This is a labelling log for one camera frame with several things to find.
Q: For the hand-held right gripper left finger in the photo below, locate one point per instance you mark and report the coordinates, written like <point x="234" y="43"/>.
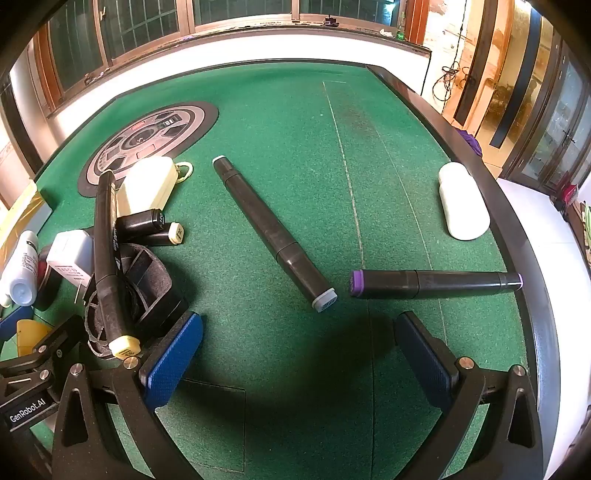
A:
<point x="175" y="355"/>

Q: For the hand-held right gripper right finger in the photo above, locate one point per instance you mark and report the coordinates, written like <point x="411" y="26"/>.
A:
<point x="425" y="364"/>

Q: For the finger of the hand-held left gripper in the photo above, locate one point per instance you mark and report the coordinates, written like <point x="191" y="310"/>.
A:
<point x="51" y="344"/>
<point x="11" y="323"/>

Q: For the black electrical tape roll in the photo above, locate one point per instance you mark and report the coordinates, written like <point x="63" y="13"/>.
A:
<point x="48" y="293"/>

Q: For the white labelled plastic bottle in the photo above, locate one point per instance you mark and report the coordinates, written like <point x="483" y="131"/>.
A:
<point x="23" y="267"/>

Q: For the black cooling fan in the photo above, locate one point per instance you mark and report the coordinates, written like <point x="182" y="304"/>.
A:
<point x="152" y="295"/>

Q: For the white usb charger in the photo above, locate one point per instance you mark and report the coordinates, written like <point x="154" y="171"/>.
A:
<point x="69" y="256"/>

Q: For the black marker pale yellow cap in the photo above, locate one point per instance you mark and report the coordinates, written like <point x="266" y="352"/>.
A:
<point x="105" y="258"/>

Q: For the white box yellow taped rim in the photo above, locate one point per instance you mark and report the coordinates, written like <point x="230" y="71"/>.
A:
<point x="23" y="203"/>

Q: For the black marker with yellow end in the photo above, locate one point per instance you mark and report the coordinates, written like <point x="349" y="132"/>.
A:
<point x="143" y="220"/>

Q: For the black marker grey cap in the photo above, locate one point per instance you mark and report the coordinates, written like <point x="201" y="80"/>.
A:
<point x="272" y="235"/>

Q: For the black marker purple caps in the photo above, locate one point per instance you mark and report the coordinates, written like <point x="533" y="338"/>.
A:
<point x="438" y="282"/>

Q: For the black marker cream cap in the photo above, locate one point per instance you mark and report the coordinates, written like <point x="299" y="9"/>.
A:
<point x="175" y="233"/>

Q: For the small white plastic bottle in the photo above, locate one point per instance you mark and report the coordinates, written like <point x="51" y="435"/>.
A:
<point x="461" y="203"/>

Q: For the cream plastic case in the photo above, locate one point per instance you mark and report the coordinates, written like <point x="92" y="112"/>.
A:
<point x="147" y="184"/>

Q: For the green cloth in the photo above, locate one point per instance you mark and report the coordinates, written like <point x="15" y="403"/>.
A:
<point x="587" y="226"/>

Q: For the round grey table control panel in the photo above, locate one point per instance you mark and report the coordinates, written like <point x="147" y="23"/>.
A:
<point x="152" y="134"/>

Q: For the pink small item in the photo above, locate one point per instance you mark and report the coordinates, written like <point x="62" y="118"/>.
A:
<point x="569" y="193"/>

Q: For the purple cloth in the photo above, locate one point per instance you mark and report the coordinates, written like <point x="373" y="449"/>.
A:
<point x="472" y="142"/>

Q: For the small dark window latch item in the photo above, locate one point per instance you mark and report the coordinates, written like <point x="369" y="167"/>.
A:
<point x="97" y="75"/>

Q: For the glass door cabinet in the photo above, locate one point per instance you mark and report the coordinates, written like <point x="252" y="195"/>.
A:
<point x="554" y="129"/>

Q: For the gold panelled door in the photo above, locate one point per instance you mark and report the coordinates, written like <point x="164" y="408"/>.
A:
<point x="489" y="69"/>

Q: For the brown framed window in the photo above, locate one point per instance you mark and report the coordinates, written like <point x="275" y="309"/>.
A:
<point x="138" y="23"/>

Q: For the green glass bottle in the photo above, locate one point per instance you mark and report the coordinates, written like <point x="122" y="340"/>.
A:
<point x="400" y="30"/>

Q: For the small dark sill object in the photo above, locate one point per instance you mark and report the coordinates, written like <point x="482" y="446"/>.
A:
<point x="329" y="21"/>

